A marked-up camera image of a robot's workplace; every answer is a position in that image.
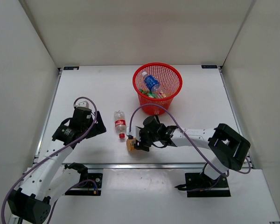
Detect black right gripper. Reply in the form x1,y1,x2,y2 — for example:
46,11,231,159
135,128,160,150

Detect orange juice bottle barcode label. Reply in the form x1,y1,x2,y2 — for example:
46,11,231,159
126,138,136,152

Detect clear bottle red label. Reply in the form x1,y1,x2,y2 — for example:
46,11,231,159
114,111,126,140

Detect green plastic soda bottle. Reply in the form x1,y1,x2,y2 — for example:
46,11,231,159
139,89,155,98

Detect clear bottle blue label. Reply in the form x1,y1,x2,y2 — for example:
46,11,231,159
141,71,170,99

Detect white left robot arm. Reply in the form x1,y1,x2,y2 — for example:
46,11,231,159
7,106,106,224

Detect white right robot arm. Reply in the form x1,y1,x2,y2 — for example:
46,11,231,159
126,115,251,189

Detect red plastic mesh bin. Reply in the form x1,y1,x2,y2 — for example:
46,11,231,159
133,63,182,115

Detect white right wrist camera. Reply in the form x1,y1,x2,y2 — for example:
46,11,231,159
126,126,142,140

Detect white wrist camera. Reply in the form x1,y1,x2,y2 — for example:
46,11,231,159
126,126,142,140
73,100,89,109

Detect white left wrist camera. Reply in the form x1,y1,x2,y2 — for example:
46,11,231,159
73,100,89,109

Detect aluminium table edge rail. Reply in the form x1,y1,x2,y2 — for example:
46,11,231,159
83,163,204,169

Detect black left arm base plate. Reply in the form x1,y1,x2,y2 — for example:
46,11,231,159
65,169,103,196

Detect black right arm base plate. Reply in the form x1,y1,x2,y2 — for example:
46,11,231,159
175,173,231,198

